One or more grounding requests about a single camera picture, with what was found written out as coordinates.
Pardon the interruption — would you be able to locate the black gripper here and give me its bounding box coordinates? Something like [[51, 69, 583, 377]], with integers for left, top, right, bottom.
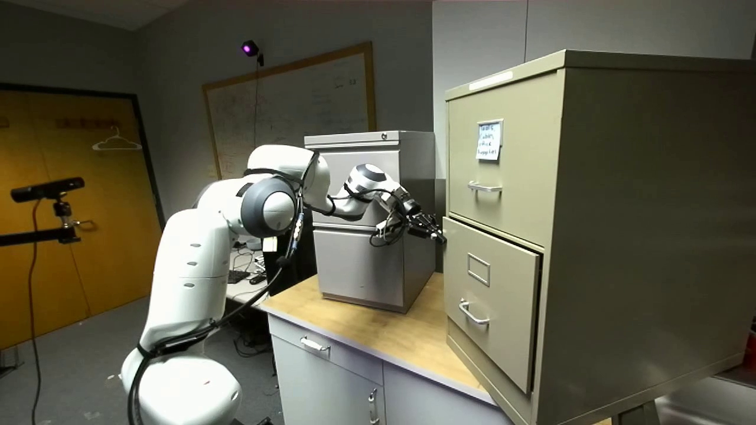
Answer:
[[406, 211, 442, 238]]

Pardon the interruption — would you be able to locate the beige bottom drawer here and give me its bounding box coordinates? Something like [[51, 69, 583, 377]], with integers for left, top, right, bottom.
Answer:
[[445, 220, 541, 392]]

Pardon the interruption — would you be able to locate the beige drawer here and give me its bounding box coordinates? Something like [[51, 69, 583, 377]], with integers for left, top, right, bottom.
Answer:
[[447, 76, 560, 244], [445, 220, 541, 392]]

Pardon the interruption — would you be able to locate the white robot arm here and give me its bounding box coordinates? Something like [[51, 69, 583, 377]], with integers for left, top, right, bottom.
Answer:
[[120, 145, 442, 425]]

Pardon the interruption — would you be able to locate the grey two-drawer filing cabinet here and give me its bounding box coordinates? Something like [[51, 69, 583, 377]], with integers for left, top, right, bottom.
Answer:
[[306, 129, 434, 312]]

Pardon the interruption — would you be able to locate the beige top drawer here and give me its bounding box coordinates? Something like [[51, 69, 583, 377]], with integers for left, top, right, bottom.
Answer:
[[447, 76, 560, 244]]

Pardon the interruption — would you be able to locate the beige two-drawer filing cabinet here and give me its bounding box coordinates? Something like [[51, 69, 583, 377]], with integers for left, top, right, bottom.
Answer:
[[445, 50, 756, 425]]

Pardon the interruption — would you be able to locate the white paper label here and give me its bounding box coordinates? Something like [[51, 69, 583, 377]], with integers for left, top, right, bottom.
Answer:
[[475, 120, 503, 162]]

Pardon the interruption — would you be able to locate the wood-framed whiteboard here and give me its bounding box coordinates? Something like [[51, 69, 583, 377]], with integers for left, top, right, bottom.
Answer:
[[203, 42, 378, 176]]

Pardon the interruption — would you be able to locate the grey desk cabinet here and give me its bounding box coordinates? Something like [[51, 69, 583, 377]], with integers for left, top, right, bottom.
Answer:
[[262, 273, 508, 425]]

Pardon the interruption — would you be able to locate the white clothes hanger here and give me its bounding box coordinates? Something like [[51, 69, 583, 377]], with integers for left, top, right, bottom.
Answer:
[[92, 129, 143, 154]]

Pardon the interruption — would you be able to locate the yellow wooden door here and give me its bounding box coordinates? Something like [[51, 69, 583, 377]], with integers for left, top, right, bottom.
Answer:
[[0, 83, 166, 352]]

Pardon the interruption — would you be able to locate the white cabinet door handle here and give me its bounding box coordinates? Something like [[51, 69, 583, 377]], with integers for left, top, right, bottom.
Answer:
[[300, 335, 331, 358]]

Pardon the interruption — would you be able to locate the ceiling camera with purple light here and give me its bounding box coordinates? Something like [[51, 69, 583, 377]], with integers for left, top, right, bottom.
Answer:
[[242, 41, 266, 67]]

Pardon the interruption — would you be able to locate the black camera on tripod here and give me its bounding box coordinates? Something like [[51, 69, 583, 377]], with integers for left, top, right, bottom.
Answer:
[[0, 174, 101, 250]]

